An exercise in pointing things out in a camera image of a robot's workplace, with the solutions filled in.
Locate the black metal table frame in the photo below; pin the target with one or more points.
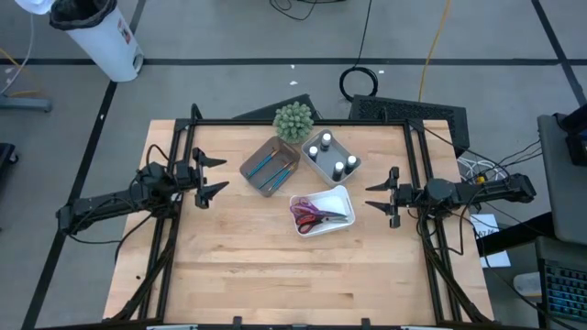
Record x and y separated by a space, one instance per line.
357 122

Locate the white trash can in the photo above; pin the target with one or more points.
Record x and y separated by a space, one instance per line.
107 46

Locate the black caster base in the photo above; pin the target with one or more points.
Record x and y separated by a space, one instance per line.
7 153

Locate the grey mesh basket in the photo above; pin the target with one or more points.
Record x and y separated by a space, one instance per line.
257 183

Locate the white plastic bin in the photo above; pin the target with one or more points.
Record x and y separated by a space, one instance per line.
335 201

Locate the yellow connector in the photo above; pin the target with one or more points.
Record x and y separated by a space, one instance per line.
480 179

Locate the black device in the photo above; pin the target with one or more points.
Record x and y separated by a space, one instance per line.
578 142

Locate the black flat panel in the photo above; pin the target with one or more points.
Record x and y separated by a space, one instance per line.
280 110

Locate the white plastic bag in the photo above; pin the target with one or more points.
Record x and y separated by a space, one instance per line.
34 5

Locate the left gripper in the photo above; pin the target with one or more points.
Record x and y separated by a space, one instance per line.
188 176

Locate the brown paint bottle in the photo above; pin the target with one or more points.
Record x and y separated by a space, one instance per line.
338 167

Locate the blue paint bottle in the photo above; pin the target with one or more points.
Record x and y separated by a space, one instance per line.
313 151

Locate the backlit keyboard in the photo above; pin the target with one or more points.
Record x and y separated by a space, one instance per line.
566 291

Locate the white paper sheet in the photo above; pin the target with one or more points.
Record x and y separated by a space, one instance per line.
486 224

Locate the grey plastic bin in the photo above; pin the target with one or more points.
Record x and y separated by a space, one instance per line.
328 158

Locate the silver bracket bar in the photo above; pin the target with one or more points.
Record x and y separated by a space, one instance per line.
172 327
426 327

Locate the green succulent plant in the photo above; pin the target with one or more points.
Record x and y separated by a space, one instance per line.
293 121

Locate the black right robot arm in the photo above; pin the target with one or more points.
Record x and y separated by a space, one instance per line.
495 190

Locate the green paint bottle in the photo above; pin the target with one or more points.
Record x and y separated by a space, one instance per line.
351 161

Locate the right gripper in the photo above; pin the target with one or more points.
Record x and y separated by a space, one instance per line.
410 194

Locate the grey metal base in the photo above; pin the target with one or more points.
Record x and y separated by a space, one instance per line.
25 103

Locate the grey striped paint bottle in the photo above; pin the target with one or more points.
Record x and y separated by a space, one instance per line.
326 137

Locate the black and red scissors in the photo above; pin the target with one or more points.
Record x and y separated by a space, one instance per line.
308 227

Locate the black trash bag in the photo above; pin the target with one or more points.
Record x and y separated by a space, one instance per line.
82 14

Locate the white rounded device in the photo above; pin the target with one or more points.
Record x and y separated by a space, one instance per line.
527 284

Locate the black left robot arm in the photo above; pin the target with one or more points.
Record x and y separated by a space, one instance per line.
105 206

